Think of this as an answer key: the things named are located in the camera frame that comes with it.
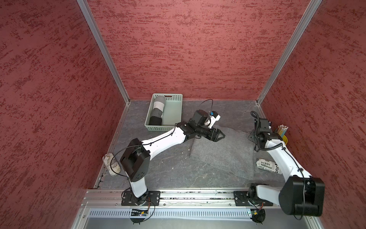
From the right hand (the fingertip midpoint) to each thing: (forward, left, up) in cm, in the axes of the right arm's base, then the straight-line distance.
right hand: (254, 139), depth 85 cm
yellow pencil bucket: (+1, -20, -2) cm, 20 cm away
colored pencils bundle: (+3, -15, +5) cm, 17 cm away
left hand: (-3, +24, +9) cm, 25 cm away
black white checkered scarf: (+26, +64, -3) cm, 69 cm away
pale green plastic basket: (+30, +53, -9) cm, 62 cm away
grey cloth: (-6, +13, -8) cm, 16 cm away
